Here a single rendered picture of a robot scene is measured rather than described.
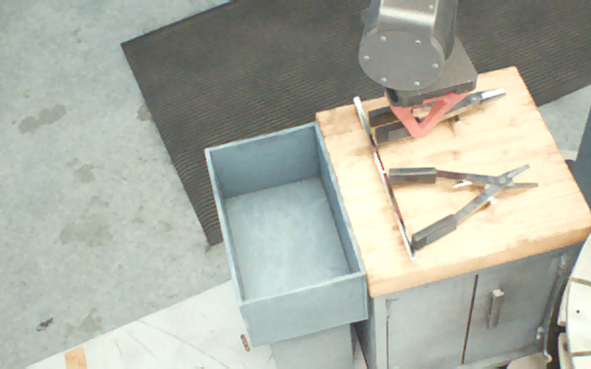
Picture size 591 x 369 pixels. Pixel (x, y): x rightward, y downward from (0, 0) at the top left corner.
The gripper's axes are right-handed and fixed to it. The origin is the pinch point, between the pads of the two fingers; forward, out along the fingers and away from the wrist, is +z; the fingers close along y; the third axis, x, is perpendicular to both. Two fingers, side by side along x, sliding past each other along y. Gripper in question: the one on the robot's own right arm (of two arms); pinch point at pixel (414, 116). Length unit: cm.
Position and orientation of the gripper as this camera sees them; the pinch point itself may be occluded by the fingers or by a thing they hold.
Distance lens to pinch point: 76.0
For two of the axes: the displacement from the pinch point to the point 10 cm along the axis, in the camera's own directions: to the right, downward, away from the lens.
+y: 2.6, 7.8, -5.7
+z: 0.7, 5.7, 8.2
